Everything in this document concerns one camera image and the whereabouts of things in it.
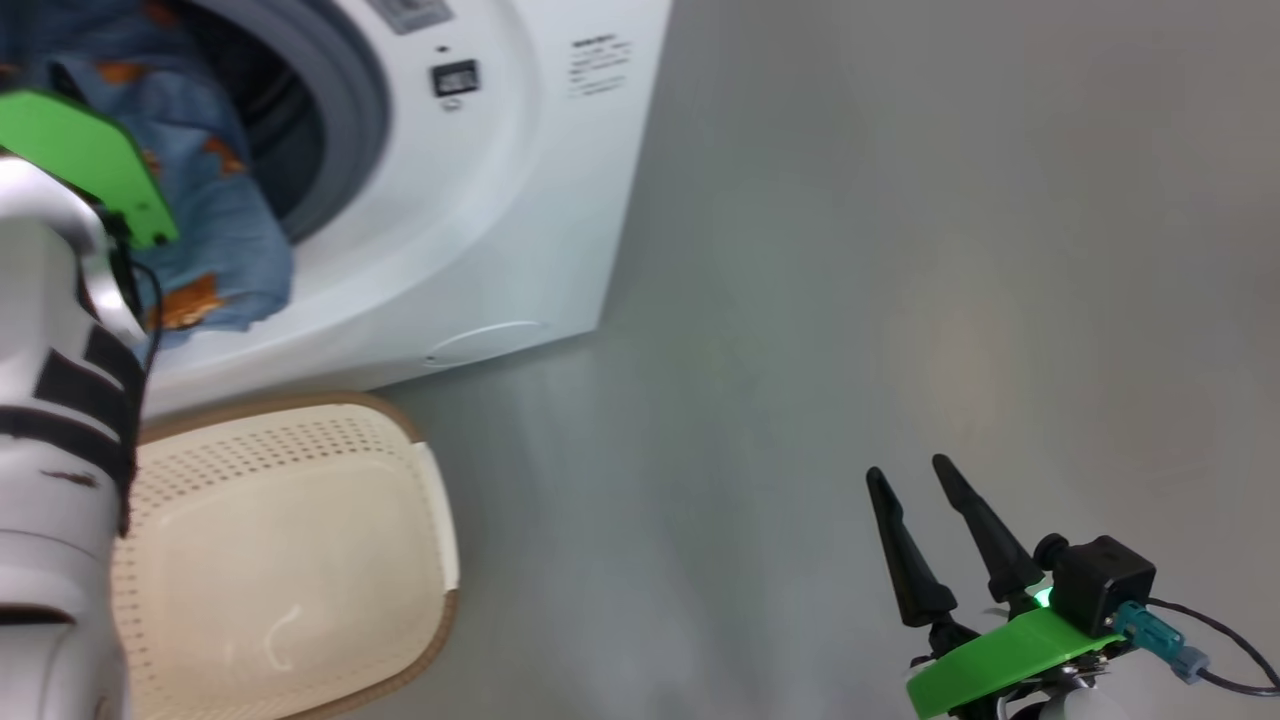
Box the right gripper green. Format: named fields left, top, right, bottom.
left=865, top=454, right=1126, bottom=720

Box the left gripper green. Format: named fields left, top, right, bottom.
left=0, top=88, right=181, bottom=249

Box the blue cartoon print garment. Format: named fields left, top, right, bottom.
left=0, top=0, right=294, bottom=346

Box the black door latch socket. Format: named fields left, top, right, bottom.
left=431, top=60, right=481, bottom=98

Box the white front-load washing machine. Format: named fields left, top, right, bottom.
left=0, top=0, right=673, bottom=416

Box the grey warning sticker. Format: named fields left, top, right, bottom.
left=365, top=0, right=453, bottom=36

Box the cream perforated laundry basket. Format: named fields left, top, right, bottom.
left=112, top=392, right=461, bottom=720

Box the round white filter cover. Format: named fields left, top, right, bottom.
left=427, top=320, right=546, bottom=367

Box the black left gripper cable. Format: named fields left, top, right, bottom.
left=125, top=255, right=166, bottom=376

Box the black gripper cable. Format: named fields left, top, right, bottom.
left=1115, top=597, right=1280, bottom=698
left=125, top=255, right=166, bottom=376

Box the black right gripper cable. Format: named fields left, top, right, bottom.
left=1115, top=597, right=1280, bottom=698

